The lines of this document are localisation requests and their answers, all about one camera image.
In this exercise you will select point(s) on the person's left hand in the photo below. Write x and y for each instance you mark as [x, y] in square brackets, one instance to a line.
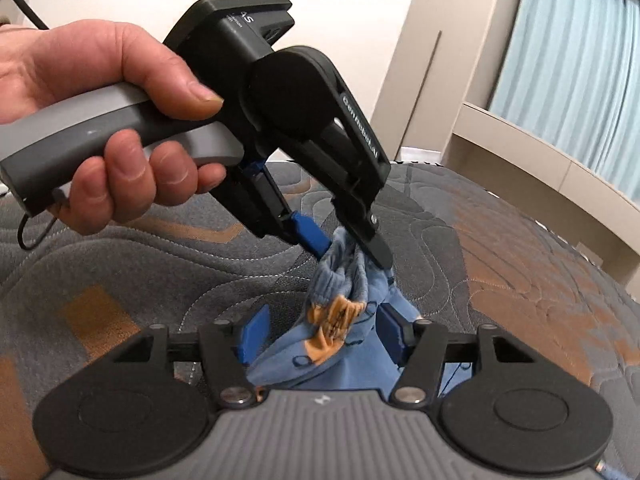
[100, 60]

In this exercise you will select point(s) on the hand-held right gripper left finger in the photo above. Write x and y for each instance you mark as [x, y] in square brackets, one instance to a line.
[255, 332]

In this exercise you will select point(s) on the beige wooden cabinet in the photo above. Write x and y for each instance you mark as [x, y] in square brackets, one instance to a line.
[500, 140]

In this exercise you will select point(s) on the light blue curtain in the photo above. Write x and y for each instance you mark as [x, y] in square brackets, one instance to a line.
[575, 60]

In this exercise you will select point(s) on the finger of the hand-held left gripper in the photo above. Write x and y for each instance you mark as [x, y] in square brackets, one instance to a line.
[307, 232]
[370, 230]

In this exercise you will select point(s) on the grey quilted mattress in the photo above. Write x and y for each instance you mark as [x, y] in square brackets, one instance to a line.
[500, 260]

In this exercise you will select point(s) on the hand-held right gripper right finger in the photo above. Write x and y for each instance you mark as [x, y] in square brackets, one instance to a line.
[392, 332]

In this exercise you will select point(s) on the blue boat print pants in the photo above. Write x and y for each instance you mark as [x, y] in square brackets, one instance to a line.
[360, 360]

